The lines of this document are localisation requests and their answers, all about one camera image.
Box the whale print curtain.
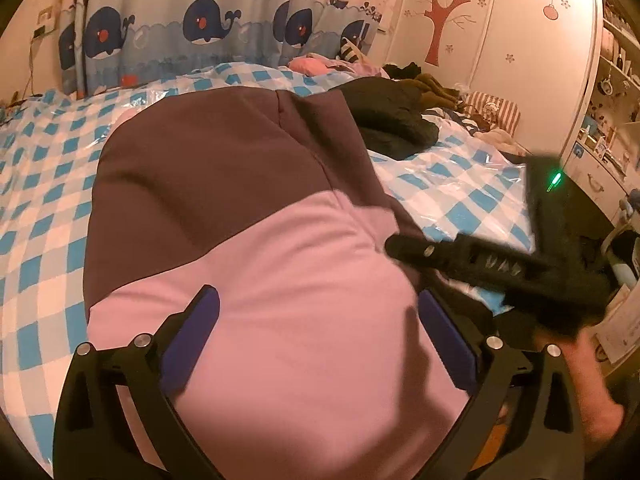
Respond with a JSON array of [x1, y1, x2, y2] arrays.
[[57, 0, 401, 98]]

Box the white shelf unit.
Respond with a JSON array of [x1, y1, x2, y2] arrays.
[[560, 5, 640, 221]]

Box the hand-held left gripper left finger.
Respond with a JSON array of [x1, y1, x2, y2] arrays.
[[52, 284, 226, 480]]

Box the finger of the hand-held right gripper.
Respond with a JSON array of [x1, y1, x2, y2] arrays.
[[384, 232, 546, 306]]

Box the light blue plastic object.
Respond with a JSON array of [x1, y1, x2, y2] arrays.
[[602, 224, 640, 283]]

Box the wall socket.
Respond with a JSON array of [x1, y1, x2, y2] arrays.
[[36, 6, 57, 37]]

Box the white wardrobe with tree decal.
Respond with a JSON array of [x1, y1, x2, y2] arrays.
[[385, 0, 602, 161]]

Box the black clothes pile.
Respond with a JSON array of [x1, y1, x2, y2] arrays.
[[327, 79, 441, 157]]

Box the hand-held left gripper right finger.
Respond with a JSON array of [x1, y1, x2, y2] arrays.
[[419, 287, 586, 480]]

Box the red white striped pillow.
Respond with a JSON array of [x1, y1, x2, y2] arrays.
[[462, 91, 522, 134]]

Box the black white striped cloth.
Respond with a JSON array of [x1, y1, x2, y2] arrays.
[[339, 37, 367, 64]]

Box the brown cloth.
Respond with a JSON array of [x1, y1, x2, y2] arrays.
[[415, 72, 463, 107]]

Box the pink and brown garment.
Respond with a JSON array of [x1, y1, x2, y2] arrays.
[[82, 85, 473, 480]]

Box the paper sheets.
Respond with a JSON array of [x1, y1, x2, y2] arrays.
[[594, 284, 640, 363]]

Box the pink cloth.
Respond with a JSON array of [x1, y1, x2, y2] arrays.
[[289, 54, 352, 75]]

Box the blue white checked bed sheet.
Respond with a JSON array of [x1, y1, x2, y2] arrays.
[[0, 60, 536, 466]]

